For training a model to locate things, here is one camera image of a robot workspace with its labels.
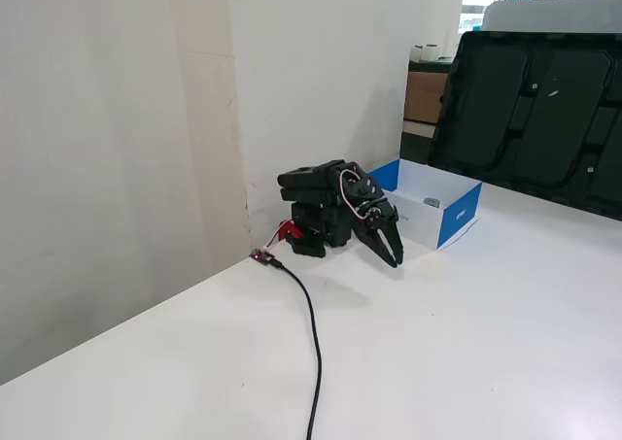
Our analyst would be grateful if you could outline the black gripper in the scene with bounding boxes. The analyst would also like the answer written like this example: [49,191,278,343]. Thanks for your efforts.
[356,198,404,270]

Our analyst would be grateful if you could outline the blue and white cardboard box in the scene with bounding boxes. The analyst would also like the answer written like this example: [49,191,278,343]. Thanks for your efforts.
[367,157,483,252]

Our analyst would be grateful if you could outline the red table clamp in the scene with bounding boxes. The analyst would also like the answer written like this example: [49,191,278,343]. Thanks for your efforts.
[274,219,307,244]

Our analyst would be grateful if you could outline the dark shelf cabinet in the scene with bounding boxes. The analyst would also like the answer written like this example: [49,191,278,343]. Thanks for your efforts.
[400,57,459,164]

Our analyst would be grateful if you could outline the small controller board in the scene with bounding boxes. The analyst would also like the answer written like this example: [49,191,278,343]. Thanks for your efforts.
[248,247,276,267]

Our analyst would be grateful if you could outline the black plastic packaging tray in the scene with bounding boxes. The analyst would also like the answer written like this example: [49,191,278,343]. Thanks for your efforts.
[426,30,622,220]

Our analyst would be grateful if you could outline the light gray rounded panel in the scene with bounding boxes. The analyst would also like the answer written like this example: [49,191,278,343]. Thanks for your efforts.
[481,0,622,36]

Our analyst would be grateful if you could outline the white servo wire loop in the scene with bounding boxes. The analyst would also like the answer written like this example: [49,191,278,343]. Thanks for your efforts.
[338,168,378,223]

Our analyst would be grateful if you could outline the black power cable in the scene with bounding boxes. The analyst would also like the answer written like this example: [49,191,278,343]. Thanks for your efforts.
[269,256,324,440]

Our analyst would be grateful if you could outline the white board wire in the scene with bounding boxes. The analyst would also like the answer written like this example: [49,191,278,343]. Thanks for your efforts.
[261,227,287,253]

